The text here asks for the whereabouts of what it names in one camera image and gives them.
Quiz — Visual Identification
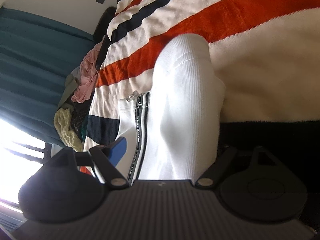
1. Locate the white zip hoodie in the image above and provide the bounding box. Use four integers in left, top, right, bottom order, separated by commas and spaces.
114, 34, 226, 183

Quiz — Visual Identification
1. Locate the dark clothes pile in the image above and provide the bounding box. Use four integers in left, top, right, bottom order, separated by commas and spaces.
57, 67, 93, 142

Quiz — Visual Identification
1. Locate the yellow-green knit cloth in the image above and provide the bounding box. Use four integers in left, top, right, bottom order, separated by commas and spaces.
54, 108, 84, 152

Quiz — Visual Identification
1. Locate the pink garment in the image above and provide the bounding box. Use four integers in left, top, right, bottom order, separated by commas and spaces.
71, 42, 103, 103

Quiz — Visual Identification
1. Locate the blue curtain right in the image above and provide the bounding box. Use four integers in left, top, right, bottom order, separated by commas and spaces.
1, 7, 94, 146

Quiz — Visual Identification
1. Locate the black headboard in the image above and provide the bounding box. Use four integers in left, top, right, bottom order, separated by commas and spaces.
93, 7, 116, 43

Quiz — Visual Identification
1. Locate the striped bed blanket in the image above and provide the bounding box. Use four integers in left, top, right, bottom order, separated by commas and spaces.
84, 0, 319, 170

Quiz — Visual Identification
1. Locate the window frame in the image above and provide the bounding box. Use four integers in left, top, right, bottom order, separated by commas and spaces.
1, 120, 52, 212

